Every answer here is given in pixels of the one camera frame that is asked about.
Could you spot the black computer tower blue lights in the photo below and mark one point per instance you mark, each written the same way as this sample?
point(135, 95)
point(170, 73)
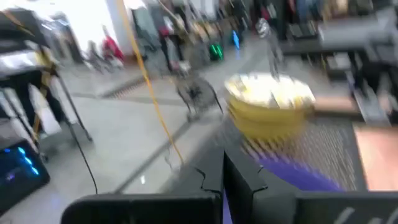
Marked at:
point(18, 177)

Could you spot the yellow bowl with patterned inside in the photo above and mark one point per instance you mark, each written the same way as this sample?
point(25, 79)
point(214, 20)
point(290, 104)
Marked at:
point(269, 132)
point(267, 119)
point(267, 90)

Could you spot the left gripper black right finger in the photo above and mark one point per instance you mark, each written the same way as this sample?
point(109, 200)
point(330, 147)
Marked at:
point(248, 193)

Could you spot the blue mini bowl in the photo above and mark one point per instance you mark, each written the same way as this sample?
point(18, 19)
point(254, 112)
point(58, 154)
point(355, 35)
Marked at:
point(298, 177)

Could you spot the black mesh metal rack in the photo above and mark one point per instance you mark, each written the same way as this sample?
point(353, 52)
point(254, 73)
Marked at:
point(326, 149)

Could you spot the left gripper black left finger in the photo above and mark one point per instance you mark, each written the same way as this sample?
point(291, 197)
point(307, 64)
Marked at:
point(208, 177)

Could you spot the black tripod stand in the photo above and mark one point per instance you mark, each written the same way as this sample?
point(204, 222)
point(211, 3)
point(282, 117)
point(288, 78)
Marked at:
point(28, 81)

